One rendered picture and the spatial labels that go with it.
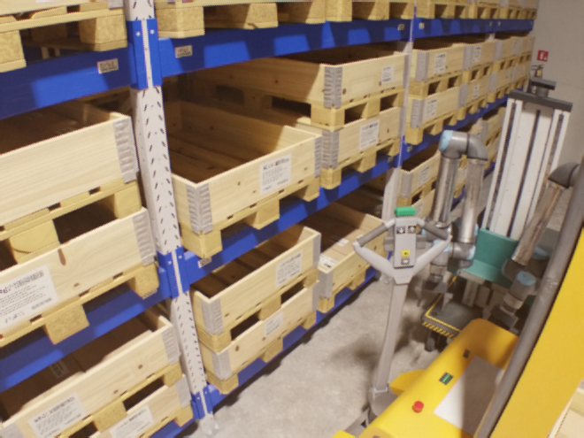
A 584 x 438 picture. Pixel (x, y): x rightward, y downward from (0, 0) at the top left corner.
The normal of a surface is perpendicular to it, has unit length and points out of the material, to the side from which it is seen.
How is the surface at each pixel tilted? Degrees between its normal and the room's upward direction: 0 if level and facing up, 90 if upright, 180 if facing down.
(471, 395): 0
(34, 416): 90
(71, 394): 90
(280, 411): 0
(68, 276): 90
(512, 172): 90
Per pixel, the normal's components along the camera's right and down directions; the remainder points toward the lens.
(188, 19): 0.75, 0.33
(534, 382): -0.72, 0.34
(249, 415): 0.00, -0.87
